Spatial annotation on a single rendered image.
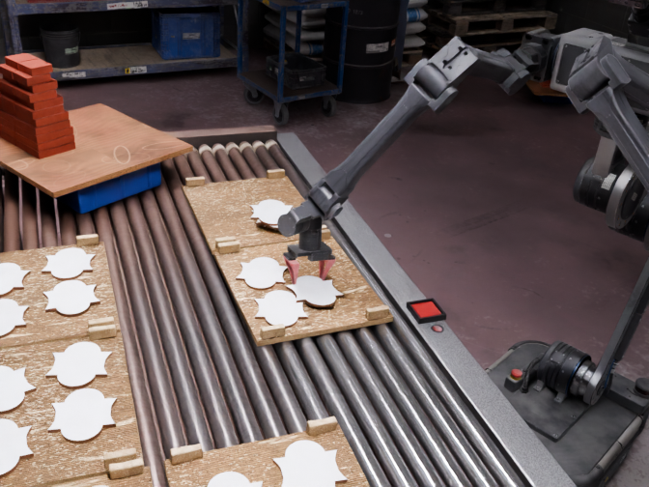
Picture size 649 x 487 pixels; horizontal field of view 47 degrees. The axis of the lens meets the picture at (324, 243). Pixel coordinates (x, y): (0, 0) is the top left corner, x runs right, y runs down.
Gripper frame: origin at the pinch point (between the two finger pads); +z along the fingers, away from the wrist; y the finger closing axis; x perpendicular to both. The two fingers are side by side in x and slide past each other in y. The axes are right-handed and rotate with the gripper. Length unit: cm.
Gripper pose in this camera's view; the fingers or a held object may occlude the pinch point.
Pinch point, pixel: (308, 280)
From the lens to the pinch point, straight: 192.5
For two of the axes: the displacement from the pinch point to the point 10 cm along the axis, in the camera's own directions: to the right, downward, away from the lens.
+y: 9.2, -0.8, 3.9
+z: -0.5, 9.4, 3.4
